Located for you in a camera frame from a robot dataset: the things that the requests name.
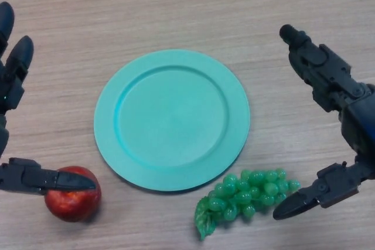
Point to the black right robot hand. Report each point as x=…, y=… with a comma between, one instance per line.
x=360, y=127

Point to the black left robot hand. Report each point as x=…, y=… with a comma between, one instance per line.
x=13, y=86

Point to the green plastic grape bunch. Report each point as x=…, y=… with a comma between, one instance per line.
x=240, y=194

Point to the teal round plate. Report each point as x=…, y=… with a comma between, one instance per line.
x=173, y=121

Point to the red apple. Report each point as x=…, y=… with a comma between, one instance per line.
x=73, y=207

